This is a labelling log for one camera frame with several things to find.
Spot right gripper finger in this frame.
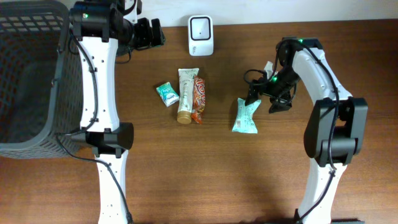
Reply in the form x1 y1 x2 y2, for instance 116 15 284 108
245 83 261 106
269 98 292 114

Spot teal snack packet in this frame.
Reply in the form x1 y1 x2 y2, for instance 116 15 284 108
232 98 261 134

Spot red orange snack bar wrapper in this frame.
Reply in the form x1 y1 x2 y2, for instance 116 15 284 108
191 77 206 124

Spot white cream tube gold cap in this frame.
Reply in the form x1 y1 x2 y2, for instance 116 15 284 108
177 68 199 124

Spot small teal tissue packet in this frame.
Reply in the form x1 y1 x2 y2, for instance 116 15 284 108
156 82 180 107

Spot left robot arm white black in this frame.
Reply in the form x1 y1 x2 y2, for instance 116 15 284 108
68 0 165 223

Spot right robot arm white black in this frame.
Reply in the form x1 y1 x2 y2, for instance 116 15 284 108
245 37 368 224

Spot white barcode scanner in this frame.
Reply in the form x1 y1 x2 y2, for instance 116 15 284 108
188 15 214 57

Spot grey plastic mesh basket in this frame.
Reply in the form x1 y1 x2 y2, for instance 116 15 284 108
1 1 83 159

